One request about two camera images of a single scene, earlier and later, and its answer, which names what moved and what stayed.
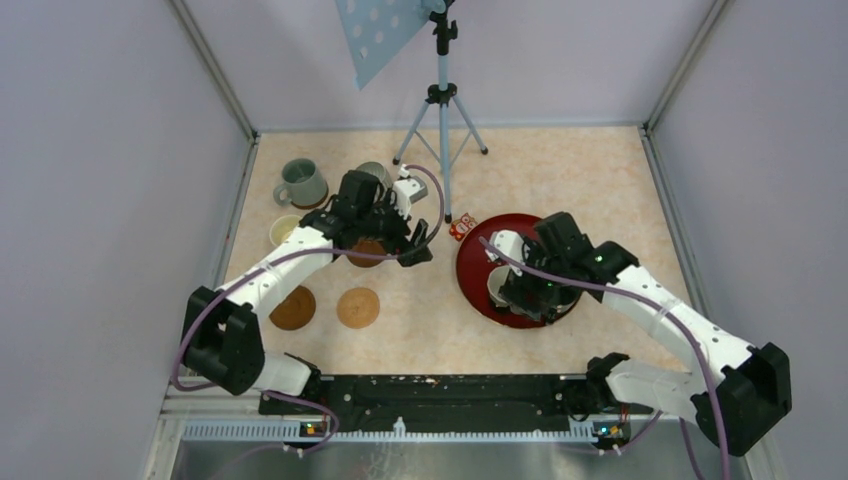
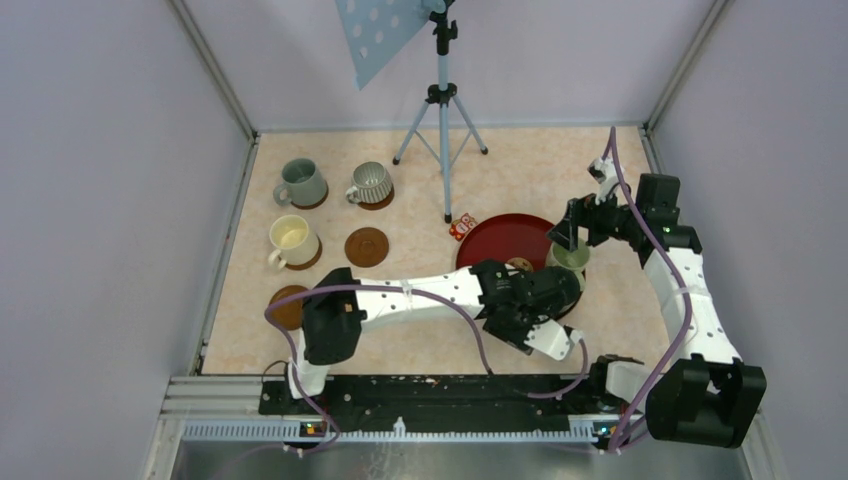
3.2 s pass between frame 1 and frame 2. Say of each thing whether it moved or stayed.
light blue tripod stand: stayed
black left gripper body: moved
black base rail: stayed
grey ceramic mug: stayed
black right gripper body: moved
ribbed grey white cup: stayed
